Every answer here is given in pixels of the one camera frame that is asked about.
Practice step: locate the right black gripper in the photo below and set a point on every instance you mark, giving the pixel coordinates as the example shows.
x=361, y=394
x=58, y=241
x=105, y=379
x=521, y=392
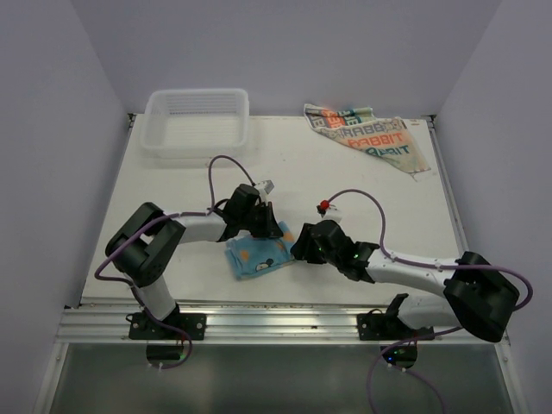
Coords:
x=303, y=248

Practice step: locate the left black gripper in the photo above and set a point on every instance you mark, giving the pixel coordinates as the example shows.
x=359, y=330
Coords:
x=269, y=227

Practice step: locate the blue polka dot towel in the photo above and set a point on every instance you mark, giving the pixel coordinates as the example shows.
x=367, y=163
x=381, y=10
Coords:
x=250, y=258

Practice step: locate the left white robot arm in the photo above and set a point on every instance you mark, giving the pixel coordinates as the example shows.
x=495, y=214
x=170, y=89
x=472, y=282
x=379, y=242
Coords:
x=143, y=247

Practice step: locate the white plastic basket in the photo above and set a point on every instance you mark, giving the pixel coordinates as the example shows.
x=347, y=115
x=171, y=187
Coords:
x=187, y=127

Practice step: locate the rabbit print towel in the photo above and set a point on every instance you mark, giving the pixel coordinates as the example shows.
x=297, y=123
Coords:
x=388, y=139

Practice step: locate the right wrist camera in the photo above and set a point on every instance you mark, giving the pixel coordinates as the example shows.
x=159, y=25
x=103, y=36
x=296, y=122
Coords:
x=328, y=211

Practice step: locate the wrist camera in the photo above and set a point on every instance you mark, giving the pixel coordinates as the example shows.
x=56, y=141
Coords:
x=264, y=187
x=328, y=211

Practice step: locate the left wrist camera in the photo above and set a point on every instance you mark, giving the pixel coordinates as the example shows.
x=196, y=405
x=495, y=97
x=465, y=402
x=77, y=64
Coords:
x=264, y=187

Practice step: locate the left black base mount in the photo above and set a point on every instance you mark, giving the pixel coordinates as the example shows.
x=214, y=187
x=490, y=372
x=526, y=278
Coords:
x=142, y=327

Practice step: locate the aluminium right side rail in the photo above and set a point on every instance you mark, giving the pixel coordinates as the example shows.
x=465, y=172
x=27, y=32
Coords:
x=444, y=239

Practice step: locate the aluminium rail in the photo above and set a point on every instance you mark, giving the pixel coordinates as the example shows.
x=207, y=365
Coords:
x=444, y=239
x=270, y=324

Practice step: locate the aluminium front rail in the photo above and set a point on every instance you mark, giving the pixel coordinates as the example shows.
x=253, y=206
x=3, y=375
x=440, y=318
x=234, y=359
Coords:
x=270, y=324

